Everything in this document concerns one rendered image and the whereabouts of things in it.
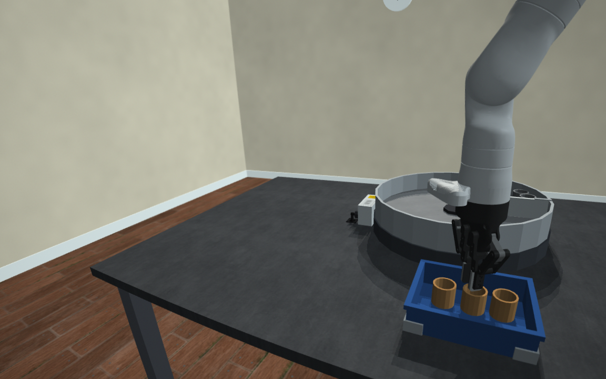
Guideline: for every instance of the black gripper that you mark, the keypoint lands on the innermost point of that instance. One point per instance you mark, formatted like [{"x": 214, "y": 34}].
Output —
[{"x": 477, "y": 231}]

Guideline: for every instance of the blue crate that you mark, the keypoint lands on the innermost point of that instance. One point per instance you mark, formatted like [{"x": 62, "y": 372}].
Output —
[{"x": 518, "y": 339}]

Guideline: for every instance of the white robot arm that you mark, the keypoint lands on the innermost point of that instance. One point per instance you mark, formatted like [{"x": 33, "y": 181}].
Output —
[{"x": 497, "y": 76}]

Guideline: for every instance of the bronze bushing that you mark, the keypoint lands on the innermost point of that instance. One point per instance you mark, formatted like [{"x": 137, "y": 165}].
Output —
[
  {"x": 443, "y": 293},
  {"x": 503, "y": 305},
  {"x": 471, "y": 303}
]

